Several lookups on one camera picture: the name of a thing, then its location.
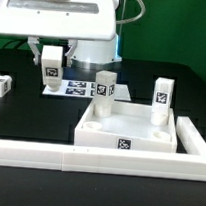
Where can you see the white square tabletop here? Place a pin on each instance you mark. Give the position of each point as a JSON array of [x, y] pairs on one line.
[[129, 127]]

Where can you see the white marker plate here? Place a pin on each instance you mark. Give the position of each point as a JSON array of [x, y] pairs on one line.
[[87, 90]]

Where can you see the white L-shaped fence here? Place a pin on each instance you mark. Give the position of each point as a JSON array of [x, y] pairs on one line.
[[190, 165]]

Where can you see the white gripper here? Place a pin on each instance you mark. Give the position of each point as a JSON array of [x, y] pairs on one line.
[[65, 19]]

